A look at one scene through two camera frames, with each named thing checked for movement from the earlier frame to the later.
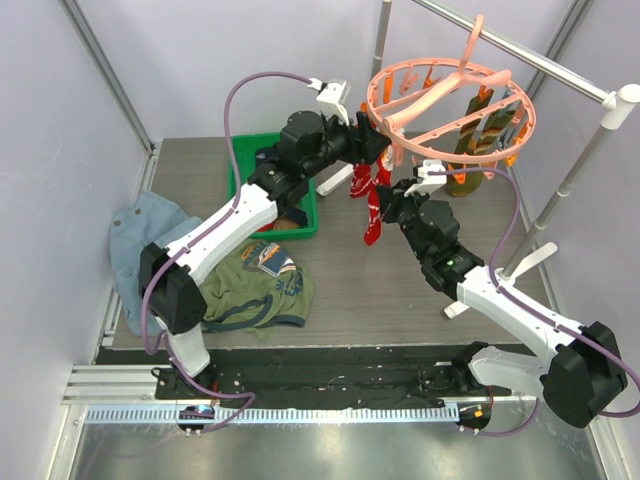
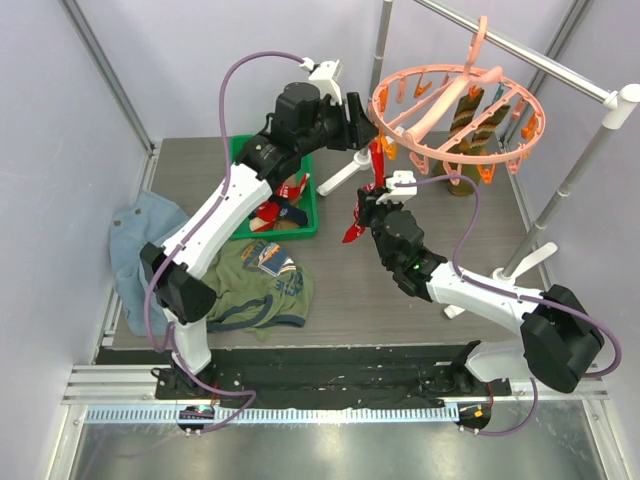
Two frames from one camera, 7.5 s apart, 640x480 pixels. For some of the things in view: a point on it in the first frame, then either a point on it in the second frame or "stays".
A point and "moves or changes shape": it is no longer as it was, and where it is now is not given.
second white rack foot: x=508 y=274 stays
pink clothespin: x=409 y=78 → x=422 y=165
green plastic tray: x=242 y=162 stays
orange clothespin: x=429 y=82 → x=390 y=148
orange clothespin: x=485 y=92 → x=487 y=174
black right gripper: x=396 y=201 → x=373 y=209
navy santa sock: x=263 y=154 moves or changes shape
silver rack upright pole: x=558 y=199 stays
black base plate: x=329 y=376 stays
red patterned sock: x=361 y=181 moves or changes shape
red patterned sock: x=374 y=227 moves or changes shape
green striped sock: x=464 y=185 moves or changes shape
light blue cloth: x=147 y=218 stays
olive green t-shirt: x=256 y=289 stays
